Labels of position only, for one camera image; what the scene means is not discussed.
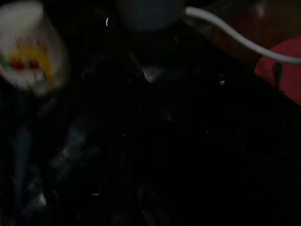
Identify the metal spoon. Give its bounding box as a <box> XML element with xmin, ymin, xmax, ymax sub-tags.
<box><xmin>272</xmin><ymin>62</ymin><xmax>283</xmax><ymax>91</ymax></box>

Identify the pink plate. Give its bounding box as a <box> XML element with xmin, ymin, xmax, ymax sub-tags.
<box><xmin>255</xmin><ymin>35</ymin><xmax>301</xmax><ymax>106</ymax></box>

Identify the grey water filter canister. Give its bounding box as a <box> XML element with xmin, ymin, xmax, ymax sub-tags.
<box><xmin>115</xmin><ymin>0</ymin><xmax>189</xmax><ymax>32</ymax></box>

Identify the stainless steel sink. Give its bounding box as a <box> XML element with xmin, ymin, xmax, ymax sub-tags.
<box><xmin>185</xmin><ymin>0</ymin><xmax>301</xmax><ymax>109</ymax></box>

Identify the white cartoon cat mug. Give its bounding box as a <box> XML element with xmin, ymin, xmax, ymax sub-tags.
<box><xmin>0</xmin><ymin>1</ymin><xmax>71</xmax><ymax>97</ymax></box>

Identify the white water hose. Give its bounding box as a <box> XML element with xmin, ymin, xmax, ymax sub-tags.
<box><xmin>185</xmin><ymin>6</ymin><xmax>301</xmax><ymax>64</ymax></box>

